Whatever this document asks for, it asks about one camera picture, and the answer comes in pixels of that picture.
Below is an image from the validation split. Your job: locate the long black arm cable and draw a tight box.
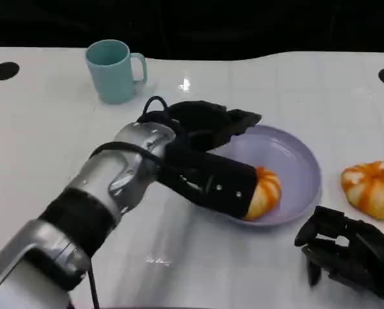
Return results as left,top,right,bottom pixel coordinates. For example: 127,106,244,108
87,141,167,309

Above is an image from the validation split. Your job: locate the pale green mug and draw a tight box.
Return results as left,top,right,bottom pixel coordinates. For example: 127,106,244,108
84,39,147,105

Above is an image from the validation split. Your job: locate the lilac plate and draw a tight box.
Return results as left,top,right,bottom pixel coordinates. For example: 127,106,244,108
207,124,322,229

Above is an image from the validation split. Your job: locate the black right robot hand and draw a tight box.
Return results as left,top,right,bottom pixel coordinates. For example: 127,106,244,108
293,205,384,309

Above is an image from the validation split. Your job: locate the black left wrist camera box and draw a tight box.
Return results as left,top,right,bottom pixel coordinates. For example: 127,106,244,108
159,143,259,221

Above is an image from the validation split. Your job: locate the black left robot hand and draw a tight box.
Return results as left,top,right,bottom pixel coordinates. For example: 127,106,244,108
165,100,263,152

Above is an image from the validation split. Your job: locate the orange white toy bread roll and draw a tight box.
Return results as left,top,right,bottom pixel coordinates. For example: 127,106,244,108
340,160,384,221
242,166,282,221

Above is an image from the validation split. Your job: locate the black looped wrist cable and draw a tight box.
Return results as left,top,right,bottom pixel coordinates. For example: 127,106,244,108
142,95,172,125

